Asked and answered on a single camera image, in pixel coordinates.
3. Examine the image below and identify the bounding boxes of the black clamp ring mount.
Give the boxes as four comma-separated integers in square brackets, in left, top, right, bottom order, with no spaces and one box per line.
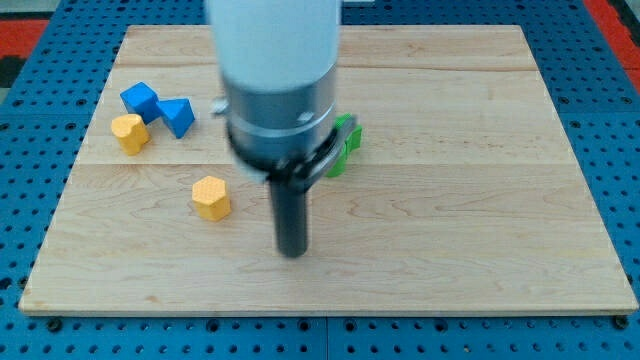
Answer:
[227,115,357,191]

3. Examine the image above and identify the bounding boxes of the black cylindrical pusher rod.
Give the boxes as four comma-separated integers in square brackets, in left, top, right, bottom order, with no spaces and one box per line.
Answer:
[269,181,308,258]

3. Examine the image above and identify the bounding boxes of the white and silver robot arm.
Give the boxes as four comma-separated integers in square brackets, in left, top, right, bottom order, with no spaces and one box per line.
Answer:
[205,0,357,258]

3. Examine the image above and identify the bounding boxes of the yellow hexagon block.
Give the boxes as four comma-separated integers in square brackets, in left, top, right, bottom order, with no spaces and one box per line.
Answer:
[192,176,231,221]

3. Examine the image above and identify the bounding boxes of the green block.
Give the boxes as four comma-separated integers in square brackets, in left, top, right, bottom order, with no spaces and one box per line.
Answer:
[326,113,363,178]

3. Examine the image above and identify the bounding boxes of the blue triangle block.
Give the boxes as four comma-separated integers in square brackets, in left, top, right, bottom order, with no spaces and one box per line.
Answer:
[157,98,195,139]

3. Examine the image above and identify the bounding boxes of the wooden board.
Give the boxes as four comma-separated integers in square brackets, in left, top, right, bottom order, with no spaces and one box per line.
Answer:
[18,24,640,318]

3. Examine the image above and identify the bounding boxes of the yellow heart block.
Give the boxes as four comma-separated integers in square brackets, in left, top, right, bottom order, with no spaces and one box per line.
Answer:
[111,114,150,156]

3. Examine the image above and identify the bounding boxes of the blue cube block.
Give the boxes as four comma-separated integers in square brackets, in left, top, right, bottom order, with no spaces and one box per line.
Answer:
[120,82,161,124]

